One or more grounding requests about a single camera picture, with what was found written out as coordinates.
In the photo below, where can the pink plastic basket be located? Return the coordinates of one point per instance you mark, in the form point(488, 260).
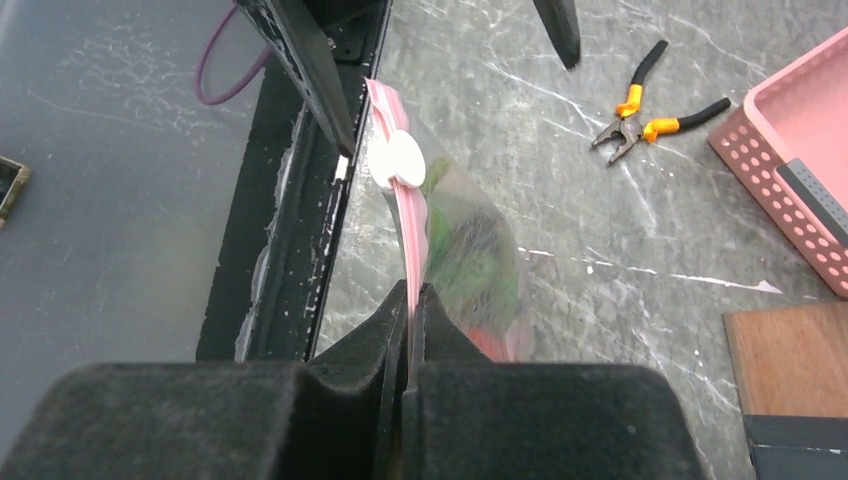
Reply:
point(787, 144)

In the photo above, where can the clear zip top bag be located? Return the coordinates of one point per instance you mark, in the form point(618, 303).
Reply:
point(397, 162)

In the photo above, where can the dark grey metal chassis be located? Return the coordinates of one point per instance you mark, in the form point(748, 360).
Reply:
point(797, 447)

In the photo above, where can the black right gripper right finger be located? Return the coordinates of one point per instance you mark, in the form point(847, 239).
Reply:
point(465, 416)

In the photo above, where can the fake green bean pod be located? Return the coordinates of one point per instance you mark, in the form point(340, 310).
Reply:
point(472, 259)

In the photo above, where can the fake red tomato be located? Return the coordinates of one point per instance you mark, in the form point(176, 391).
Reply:
point(495, 346)

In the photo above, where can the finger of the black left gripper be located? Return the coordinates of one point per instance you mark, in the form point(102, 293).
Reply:
point(559, 18)
point(297, 40)

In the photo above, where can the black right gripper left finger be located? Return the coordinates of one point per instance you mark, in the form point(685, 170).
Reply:
point(332, 417)

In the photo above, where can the brown wooden board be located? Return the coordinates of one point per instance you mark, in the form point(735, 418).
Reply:
point(790, 361)

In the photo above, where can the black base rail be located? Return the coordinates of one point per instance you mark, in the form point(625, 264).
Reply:
point(286, 218)

